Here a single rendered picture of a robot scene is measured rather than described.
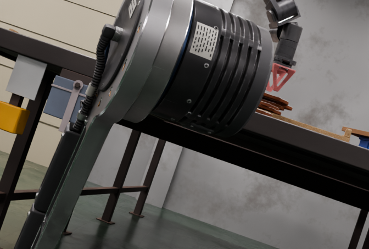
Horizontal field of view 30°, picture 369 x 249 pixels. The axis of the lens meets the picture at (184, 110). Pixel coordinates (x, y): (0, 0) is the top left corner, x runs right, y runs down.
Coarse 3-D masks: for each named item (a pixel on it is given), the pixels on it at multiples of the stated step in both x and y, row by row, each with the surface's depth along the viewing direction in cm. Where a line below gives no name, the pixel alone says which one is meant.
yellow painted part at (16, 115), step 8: (16, 96) 212; (0, 104) 209; (8, 104) 208; (16, 104) 212; (0, 112) 208; (8, 112) 208; (16, 112) 208; (24, 112) 211; (0, 120) 208; (8, 120) 208; (16, 120) 208; (24, 120) 213; (0, 128) 208; (8, 128) 208; (16, 128) 209; (24, 128) 214
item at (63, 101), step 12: (72, 72) 207; (60, 84) 206; (72, 84) 206; (84, 84) 206; (48, 96) 206; (60, 96) 206; (72, 96) 204; (84, 96) 204; (48, 108) 206; (60, 108) 205; (72, 108) 204; (72, 120) 204
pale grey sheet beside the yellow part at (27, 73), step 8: (24, 56) 212; (16, 64) 212; (24, 64) 211; (32, 64) 211; (40, 64) 211; (16, 72) 212; (24, 72) 211; (32, 72) 211; (40, 72) 210; (16, 80) 211; (24, 80) 211; (32, 80) 210; (40, 80) 210; (8, 88) 212; (16, 88) 211; (24, 88) 211; (32, 88) 210; (24, 96) 210; (32, 96) 210
